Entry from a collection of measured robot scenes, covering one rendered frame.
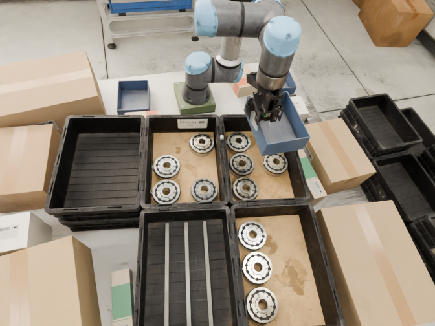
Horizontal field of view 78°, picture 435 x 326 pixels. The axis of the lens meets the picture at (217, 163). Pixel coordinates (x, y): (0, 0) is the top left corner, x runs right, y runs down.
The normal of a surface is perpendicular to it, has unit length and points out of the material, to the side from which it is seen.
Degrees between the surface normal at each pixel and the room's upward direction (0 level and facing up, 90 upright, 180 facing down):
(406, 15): 89
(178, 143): 0
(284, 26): 4
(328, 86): 0
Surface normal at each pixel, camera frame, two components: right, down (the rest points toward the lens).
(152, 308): 0.10, -0.50
